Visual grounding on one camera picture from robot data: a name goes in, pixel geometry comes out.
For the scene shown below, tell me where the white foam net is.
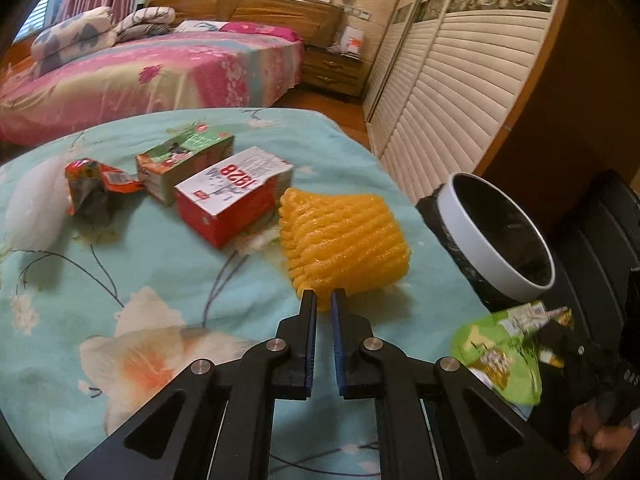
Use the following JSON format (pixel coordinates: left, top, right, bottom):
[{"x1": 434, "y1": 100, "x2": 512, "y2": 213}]
[{"x1": 5, "y1": 157, "x2": 71, "y2": 251}]

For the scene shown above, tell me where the black chair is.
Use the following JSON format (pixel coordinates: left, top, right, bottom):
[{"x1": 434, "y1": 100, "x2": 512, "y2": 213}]
[{"x1": 542, "y1": 170, "x2": 640, "y2": 361}]

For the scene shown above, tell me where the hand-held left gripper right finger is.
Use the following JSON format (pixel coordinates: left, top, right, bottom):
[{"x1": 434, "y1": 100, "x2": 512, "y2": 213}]
[{"x1": 331, "y1": 287, "x2": 576, "y2": 480}]

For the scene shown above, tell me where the white rimmed trash bin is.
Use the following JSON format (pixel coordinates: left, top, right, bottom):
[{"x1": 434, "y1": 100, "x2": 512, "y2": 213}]
[{"x1": 417, "y1": 172, "x2": 557, "y2": 311}]

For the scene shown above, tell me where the white pillow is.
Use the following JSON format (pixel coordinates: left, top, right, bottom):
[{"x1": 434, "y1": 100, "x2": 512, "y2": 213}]
[{"x1": 174, "y1": 20, "x2": 226, "y2": 33}]

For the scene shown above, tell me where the louvered door wardrobe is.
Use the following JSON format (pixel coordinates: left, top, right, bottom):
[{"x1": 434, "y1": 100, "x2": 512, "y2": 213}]
[{"x1": 362, "y1": 0, "x2": 640, "y2": 241}]

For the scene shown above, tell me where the wooden nightstand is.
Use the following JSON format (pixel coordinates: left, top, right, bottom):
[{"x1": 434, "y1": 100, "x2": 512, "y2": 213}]
[{"x1": 300, "y1": 45, "x2": 368, "y2": 98}]

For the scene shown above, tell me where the folded blue heart quilt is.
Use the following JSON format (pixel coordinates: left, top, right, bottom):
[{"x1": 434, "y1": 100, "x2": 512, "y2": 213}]
[{"x1": 30, "y1": 6, "x2": 118, "y2": 78}]

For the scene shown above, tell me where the pink floral pillow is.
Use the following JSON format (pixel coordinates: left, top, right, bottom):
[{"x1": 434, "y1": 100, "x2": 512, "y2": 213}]
[{"x1": 220, "y1": 21, "x2": 305, "y2": 43}]

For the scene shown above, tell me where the yellow foam fruit net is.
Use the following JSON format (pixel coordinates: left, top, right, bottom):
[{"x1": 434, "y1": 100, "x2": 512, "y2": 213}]
[{"x1": 277, "y1": 187, "x2": 412, "y2": 311}]

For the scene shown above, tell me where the wooden headboard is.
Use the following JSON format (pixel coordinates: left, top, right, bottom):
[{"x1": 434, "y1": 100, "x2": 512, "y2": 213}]
[{"x1": 147, "y1": 0, "x2": 346, "y2": 48}]

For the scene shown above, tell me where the bed with pink floral sheet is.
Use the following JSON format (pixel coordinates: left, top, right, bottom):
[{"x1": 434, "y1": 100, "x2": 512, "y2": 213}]
[{"x1": 0, "y1": 20, "x2": 307, "y2": 148}]

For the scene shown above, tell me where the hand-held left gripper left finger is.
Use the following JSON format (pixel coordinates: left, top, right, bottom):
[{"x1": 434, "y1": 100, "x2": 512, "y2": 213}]
[{"x1": 65, "y1": 287, "x2": 318, "y2": 480}]

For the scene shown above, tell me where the red snack packet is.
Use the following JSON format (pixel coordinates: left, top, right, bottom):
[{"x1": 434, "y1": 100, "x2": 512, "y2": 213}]
[{"x1": 65, "y1": 158, "x2": 146, "y2": 217}]

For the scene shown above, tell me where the window with blinds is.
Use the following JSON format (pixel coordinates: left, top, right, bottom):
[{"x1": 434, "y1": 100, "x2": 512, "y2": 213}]
[{"x1": 12, "y1": 0, "x2": 66, "y2": 43}]

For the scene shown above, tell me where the person's right hand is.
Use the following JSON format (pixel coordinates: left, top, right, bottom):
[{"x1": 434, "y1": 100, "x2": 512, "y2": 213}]
[{"x1": 569, "y1": 402, "x2": 640, "y2": 473}]

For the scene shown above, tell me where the folded white patterned quilt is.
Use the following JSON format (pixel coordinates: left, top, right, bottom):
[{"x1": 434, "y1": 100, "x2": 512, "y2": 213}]
[{"x1": 116, "y1": 6, "x2": 176, "y2": 43}]

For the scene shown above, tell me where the green snack bag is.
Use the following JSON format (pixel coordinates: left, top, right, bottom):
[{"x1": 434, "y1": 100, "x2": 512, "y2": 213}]
[{"x1": 450, "y1": 300, "x2": 573, "y2": 406}]

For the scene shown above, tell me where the white box with orange label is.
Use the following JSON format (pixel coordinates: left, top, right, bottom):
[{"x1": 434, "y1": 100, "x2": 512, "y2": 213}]
[{"x1": 336, "y1": 25, "x2": 366, "y2": 57}]

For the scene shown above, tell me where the red and white carton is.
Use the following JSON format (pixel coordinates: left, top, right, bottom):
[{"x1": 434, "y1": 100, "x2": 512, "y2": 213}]
[{"x1": 175, "y1": 146, "x2": 295, "y2": 250}]

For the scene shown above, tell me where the green drink carton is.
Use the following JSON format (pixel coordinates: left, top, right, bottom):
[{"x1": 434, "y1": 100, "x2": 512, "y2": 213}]
[{"x1": 136, "y1": 122, "x2": 236, "y2": 206}]

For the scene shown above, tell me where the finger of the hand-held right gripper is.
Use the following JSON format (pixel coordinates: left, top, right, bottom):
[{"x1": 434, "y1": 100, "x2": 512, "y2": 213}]
[{"x1": 535, "y1": 317, "x2": 581, "y2": 368}]

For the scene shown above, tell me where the teal floral tablecloth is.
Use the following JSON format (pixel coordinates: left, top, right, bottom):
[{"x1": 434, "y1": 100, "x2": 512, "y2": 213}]
[{"x1": 0, "y1": 107, "x2": 531, "y2": 480}]

